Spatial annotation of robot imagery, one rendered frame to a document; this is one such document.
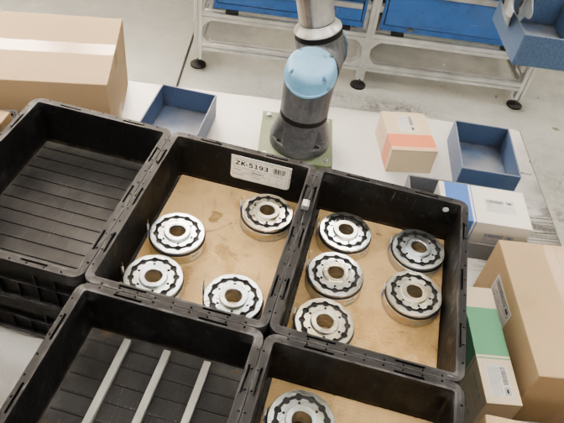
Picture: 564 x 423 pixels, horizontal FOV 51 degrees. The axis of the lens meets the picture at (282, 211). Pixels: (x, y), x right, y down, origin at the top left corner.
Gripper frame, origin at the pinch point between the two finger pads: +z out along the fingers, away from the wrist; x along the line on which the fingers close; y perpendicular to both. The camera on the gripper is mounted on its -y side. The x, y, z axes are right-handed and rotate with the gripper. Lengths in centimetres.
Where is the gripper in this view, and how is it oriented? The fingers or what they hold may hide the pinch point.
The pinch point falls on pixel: (511, 18)
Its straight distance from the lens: 144.2
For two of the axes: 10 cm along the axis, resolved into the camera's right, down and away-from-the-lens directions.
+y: -0.8, 7.1, -7.0
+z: -0.4, 7.0, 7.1
